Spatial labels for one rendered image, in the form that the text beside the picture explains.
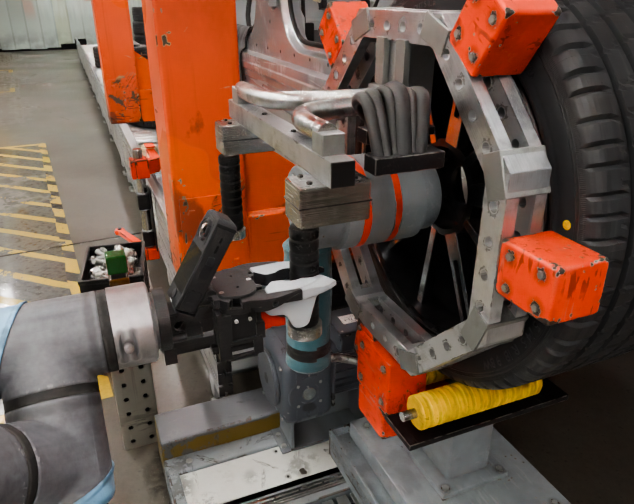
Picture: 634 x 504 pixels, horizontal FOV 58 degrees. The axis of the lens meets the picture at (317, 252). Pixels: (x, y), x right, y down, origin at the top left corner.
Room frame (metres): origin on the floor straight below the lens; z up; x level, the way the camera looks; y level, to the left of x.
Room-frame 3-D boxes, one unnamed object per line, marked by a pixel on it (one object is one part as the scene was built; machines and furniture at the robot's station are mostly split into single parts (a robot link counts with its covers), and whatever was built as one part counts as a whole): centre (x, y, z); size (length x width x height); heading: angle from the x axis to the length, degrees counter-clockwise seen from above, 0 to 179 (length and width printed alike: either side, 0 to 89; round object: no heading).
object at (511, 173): (0.87, -0.14, 0.85); 0.54 x 0.07 x 0.54; 23
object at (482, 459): (0.94, -0.29, 0.32); 0.40 x 0.30 x 0.28; 23
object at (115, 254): (1.06, 0.41, 0.64); 0.04 x 0.04 x 0.04; 23
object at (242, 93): (0.91, 0.02, 1.03); 0.19 x 0.18 x 0.11; 113
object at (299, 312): (0.59, 0.02, 0.81); 0.09 x 0.03 x 0.06; 105
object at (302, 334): (0.62, 0.02, 0.83); 0.04 x 0.04 x 0.16
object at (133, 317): (0.54, 0.20, 0.81); 0.10 x 0.05 x 0.09; 23
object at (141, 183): (2.33, 0.74, 0.30); 0.09 x 0.05 x 0.50; 23
